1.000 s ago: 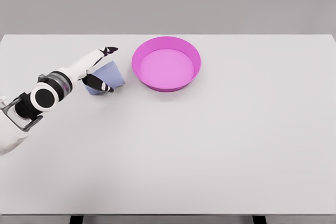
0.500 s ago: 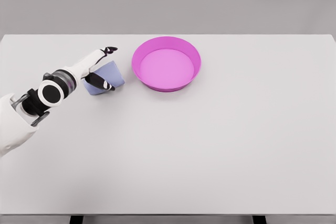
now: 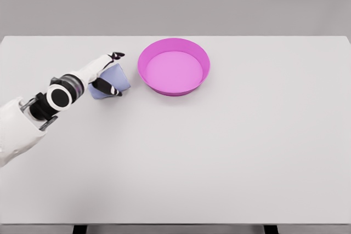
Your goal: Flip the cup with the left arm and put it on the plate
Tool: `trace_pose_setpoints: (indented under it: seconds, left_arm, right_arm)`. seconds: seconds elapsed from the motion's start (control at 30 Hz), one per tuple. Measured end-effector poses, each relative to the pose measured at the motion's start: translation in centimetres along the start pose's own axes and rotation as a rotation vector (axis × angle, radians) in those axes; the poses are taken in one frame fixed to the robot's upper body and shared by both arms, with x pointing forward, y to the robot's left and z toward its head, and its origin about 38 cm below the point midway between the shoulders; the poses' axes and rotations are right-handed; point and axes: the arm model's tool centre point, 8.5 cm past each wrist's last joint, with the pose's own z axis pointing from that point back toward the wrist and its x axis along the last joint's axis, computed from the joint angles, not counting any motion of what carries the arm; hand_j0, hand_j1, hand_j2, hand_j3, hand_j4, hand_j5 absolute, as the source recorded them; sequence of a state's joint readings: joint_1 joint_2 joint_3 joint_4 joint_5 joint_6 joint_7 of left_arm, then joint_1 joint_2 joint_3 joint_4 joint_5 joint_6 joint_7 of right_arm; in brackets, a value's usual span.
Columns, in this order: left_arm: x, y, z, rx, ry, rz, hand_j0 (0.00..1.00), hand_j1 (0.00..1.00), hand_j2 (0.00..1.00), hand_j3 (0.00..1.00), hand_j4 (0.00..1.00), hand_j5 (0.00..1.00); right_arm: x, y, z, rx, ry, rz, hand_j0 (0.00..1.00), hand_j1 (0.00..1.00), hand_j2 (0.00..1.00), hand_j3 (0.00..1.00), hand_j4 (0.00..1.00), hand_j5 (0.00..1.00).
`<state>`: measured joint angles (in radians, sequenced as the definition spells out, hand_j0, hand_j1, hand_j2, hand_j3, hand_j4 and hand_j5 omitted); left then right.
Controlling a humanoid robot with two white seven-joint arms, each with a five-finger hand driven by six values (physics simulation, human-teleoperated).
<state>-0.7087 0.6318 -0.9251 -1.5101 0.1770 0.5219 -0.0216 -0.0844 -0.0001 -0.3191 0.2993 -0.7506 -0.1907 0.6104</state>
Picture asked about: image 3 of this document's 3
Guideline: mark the pink plate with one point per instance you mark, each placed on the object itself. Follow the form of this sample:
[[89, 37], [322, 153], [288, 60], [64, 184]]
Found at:
[[174, 67]]

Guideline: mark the pale blue cup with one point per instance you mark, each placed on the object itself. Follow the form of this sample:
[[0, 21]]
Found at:
[[116, 76]]

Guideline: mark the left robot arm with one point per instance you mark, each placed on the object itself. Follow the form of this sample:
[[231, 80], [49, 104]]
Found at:
[[22, 124]]

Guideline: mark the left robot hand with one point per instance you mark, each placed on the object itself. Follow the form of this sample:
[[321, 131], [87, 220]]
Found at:
[[99, 65]]

